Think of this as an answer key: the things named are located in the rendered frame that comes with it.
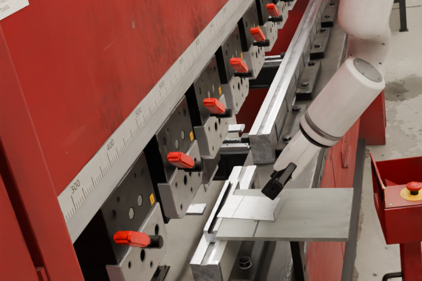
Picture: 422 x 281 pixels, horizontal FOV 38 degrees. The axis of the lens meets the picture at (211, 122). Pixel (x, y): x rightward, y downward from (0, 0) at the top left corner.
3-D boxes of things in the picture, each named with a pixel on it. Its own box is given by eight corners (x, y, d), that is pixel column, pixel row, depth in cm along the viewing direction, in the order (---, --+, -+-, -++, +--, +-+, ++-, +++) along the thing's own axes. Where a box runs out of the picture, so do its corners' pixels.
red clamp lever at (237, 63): (242, 55, 126) (254, 70, 135) (222, 56, 127) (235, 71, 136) (242, 63, 125) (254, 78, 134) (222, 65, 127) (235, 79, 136)
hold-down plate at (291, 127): (294, 157, 176) (293, 148, 174) (275, 158, 177) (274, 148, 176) (308, 112, 201) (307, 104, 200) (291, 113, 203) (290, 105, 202)
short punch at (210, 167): (210, 192, 126) (201, 151, 122) (201, 192, 127) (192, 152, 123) (222, 167, 135) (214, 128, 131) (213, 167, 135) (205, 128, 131)
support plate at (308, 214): (348, 242, 118) (347, 238, 118) (216, 240, 126) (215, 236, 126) (353, 191, 133) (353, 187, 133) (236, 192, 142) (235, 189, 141)
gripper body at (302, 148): (310, 106, 123) (281, 143, 129) (296, 128, 114) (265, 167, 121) (341, 128, 122) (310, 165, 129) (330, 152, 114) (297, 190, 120)
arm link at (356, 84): (319, 98, 122) (300, 113, 115) (359, 48, 114) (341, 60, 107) (352, 127, 120) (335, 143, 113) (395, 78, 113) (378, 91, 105)
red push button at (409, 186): (424, 198, 164) (423, 187, 162) (408, 200, 164) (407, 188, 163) (420, 190, 167) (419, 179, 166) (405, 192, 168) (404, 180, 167)
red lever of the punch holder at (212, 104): (216, 95, 109) (232, 109, 118) (194, 96, 110) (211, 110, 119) (216, 105, 108) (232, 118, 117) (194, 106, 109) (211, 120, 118)
